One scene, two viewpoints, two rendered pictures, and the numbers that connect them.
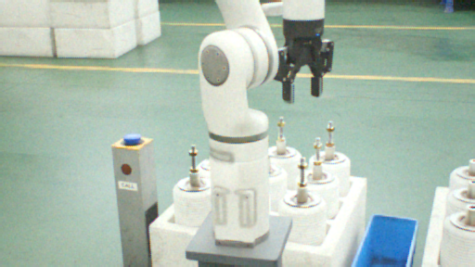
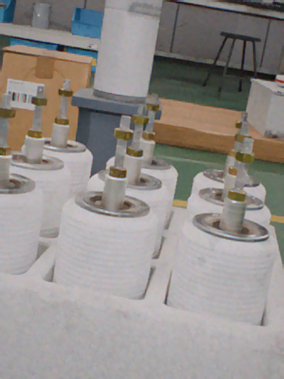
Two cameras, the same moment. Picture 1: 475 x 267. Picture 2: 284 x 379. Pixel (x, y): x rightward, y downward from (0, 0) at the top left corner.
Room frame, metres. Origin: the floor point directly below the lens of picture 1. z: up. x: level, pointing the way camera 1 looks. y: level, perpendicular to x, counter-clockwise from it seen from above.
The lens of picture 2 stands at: (1.98, -0.25, 0.43)
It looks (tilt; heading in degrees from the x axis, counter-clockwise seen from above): 15 degrees down; 164
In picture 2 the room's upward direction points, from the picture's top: 10 degrees clockwise
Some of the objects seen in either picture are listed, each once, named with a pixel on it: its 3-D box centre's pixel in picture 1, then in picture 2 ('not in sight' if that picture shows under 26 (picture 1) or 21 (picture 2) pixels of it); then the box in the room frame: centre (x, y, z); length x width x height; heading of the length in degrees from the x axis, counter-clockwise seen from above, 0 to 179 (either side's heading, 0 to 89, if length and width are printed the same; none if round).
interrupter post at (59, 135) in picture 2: (301, 193); (59, 136); (1.11, -0.12, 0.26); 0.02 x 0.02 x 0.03
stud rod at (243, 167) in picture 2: not in sight; (241, 177); (1.42, 0.01, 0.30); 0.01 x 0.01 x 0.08; 29
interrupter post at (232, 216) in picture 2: not in sight; (232, 215); (1.42, 0.01, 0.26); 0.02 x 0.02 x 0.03
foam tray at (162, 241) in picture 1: (266, 235); (109, 307); (1.26, -0.06, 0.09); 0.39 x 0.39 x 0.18; 68
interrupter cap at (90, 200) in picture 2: (281, 152); (111, 205); (1.37, -0.10, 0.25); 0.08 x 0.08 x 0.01
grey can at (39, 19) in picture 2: not in sight; (40, 16); (-3.45, 0.27, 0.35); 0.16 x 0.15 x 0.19; 75
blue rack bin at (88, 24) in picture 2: not in sight; (97, 24); (-3.42, 0.71, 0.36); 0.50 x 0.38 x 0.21; 165
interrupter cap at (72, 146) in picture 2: (301, 199); (58, 145); (1.11, -0.12, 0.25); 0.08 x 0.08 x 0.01
